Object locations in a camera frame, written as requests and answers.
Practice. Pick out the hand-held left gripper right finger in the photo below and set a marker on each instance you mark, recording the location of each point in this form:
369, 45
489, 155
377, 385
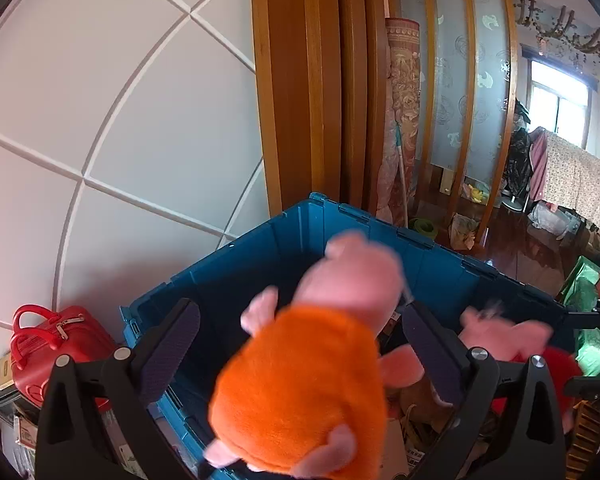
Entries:
432, 355

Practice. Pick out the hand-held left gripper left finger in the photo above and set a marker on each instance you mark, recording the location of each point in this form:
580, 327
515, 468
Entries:
172, 350

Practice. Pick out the pig plush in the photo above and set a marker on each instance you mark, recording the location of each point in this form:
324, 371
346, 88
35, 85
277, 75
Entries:
300, 385
510, 335

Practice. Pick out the blue plastic container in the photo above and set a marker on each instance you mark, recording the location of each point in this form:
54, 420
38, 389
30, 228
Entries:
240, 270

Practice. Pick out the green bag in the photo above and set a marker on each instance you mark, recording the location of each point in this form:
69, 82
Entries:
587, 285

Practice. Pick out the red hard-shell suitcase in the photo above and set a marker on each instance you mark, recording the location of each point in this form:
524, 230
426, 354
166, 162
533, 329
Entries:
65, 340

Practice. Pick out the paper bag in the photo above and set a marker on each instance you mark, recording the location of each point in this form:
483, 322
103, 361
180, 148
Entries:
464, 232

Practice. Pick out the green round object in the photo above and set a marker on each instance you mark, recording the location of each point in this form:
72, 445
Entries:
424, 227

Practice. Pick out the floral cloth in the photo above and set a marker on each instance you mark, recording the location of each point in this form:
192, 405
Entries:
575, 180

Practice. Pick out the yellow green toy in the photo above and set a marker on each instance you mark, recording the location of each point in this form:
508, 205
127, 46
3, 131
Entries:
476, 192

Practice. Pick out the small beige box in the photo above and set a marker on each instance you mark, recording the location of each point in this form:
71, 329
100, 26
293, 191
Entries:
5, 375

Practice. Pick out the dark hanging clothes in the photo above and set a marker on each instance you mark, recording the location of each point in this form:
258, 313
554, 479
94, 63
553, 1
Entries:
517, 155

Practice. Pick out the dark gift box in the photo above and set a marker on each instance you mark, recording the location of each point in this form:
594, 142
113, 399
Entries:
0, 405

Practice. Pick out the mop pole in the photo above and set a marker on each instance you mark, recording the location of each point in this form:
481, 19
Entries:
402, 175

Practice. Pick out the room window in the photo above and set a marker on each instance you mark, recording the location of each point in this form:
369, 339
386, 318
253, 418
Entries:
560, 100

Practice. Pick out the frosted glass partition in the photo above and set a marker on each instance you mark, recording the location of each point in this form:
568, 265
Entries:
447, 85

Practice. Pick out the rolled patterned carpet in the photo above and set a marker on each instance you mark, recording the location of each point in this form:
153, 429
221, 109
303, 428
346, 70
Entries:
405, 85

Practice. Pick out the artificial vine decoration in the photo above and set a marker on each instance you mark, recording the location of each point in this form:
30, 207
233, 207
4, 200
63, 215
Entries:
565, 30

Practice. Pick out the wooden partition frame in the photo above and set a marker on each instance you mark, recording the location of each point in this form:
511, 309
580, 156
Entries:
305, 85

